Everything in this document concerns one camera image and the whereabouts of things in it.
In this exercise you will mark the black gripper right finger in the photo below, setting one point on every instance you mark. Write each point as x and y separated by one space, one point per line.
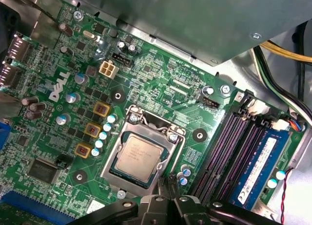
234 214

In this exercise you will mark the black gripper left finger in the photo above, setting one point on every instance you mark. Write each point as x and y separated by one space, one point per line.
117 212

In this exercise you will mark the metal socket cover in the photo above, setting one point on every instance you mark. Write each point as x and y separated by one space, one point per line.
126 183

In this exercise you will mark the silver square CPU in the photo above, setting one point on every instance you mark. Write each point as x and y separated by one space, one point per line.
139 156

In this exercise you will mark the blue RAM stick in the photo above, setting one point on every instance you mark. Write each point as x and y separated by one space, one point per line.
263 166

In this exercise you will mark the yellow framed square inductor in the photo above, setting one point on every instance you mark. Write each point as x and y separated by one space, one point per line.
93 130
102 109
83 150

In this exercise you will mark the blue expansion slot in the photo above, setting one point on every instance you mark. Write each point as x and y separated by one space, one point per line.
36 205

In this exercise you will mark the black square chipset chip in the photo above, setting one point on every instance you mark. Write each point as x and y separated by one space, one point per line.
42 171

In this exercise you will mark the white board connector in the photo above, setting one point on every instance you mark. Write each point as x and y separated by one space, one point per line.
279 124
259 106

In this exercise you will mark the blue VGA port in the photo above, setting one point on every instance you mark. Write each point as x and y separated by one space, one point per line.
4 135

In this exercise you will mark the beige four-pin power socket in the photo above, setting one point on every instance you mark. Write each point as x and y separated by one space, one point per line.
108 69

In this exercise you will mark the black PC case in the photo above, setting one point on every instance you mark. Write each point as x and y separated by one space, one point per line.
243 69

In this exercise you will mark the green motherboard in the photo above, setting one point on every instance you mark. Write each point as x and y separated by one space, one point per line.
158 71

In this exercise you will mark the grey power supply unit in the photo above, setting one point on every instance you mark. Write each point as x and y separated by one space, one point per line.
195 20

